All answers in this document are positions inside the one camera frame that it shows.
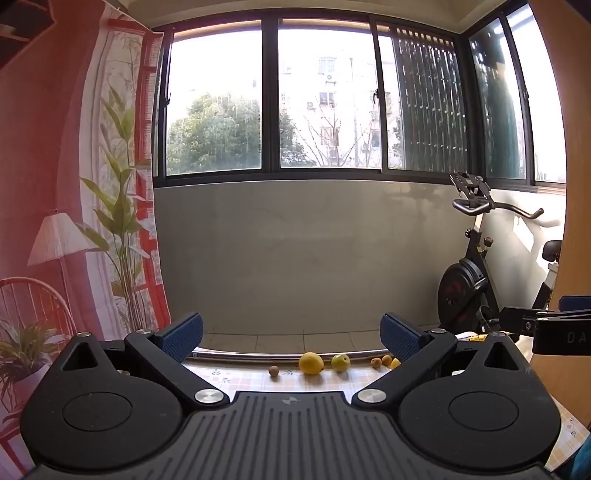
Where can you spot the blue cloth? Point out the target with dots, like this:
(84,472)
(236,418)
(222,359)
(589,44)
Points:
(577,459)

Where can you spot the plaid floral tablecloth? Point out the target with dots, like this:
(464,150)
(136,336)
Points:
(258,381)

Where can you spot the green apple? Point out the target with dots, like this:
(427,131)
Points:
(340,362)

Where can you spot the metal pole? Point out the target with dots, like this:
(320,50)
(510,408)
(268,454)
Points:
(240,355)

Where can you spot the black exercise bike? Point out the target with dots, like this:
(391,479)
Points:
(461,286)

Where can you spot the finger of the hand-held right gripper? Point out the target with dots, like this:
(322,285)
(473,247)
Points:
(517,318)
(575,303)

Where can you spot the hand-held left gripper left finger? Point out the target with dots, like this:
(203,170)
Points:
(182,337)

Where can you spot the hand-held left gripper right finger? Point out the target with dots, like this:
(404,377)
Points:
(399,339)

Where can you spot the printed wall cloth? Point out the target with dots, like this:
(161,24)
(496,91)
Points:
(55,138)

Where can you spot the large yellow lemon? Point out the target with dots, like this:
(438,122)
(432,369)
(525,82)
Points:
(395,363)

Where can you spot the wooden board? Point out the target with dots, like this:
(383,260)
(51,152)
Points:
(577,138)

